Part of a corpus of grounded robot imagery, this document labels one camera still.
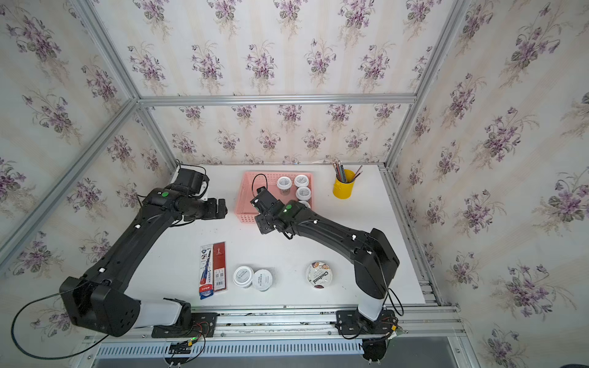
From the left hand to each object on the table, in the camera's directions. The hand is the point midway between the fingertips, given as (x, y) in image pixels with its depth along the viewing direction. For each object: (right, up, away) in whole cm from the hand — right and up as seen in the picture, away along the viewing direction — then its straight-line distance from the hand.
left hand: (217, 211), depth 79 cm
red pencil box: (-1, -22, +5) cm, 22 cm away
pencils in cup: (+50, +14, +22) cm, 56 cm away
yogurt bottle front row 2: (+16, -23, -2) cm, 29 cm away
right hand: (+19, -3, +3) cm, 19 cm away
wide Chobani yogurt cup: (+36, -22, 0) cm, 42 cm away
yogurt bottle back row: (+22, +10, +25) cm, 35 cm away
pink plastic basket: (+5, +11, +32) cm, 34 cm away
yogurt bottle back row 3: (+31, +6, +21) cm, 38 cm away
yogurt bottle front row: (+10, -22, -2) cm, 24 cm away
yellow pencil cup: (+49, +9, +22) cm, 55 cm away
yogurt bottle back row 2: (+30, +12, +25) cm, 41 cm away
